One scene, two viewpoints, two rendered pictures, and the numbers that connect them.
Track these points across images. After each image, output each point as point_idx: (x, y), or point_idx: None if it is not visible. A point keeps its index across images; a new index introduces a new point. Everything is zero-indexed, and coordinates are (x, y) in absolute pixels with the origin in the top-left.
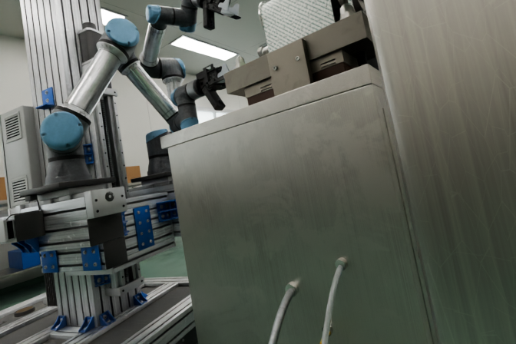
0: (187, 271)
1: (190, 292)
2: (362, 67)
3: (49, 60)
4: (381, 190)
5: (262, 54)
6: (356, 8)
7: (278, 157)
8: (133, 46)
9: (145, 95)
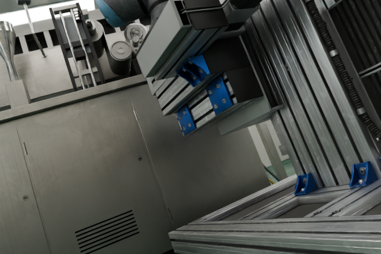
0: (248, 129)
1: (253, 140)
2: None
3: None
4: None
5: (138, 42)
6: (99, 56)
7: None
8: None
9: None
